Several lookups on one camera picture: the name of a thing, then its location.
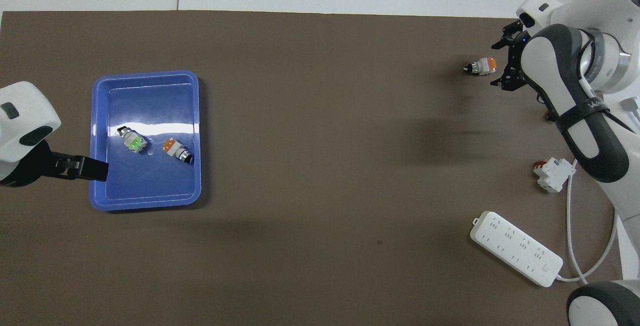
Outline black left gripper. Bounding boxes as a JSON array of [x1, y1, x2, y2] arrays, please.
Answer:
[[0, 139, 109, 188]]

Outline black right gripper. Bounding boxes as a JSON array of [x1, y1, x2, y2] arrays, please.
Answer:
[[490, 19, 531, 92]]

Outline orange switch with black knob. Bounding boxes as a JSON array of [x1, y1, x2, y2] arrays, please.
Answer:
[[462, 57, 497, 77]]

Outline blue plastic tray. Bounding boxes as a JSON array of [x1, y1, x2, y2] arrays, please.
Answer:
[[89, 70, 202, 212]]

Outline white breaker with red terminals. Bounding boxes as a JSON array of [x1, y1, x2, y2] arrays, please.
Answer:
[[534, 158, 576, 193]]

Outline white plug connector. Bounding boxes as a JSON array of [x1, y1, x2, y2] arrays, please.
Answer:
[[622, 97, 640, 122]]

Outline white power strip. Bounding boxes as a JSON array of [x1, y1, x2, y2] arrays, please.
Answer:
[[470, 211, 564, 288]]

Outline brown table mat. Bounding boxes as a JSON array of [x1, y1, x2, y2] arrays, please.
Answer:
[[0, 10, 623, 326]]

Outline green push button switch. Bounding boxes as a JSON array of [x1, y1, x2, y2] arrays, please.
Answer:
[[116, 125, 149, 155]]

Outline orange push button switch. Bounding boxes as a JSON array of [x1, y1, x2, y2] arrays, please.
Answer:
[[162, 138, 195, 165]]

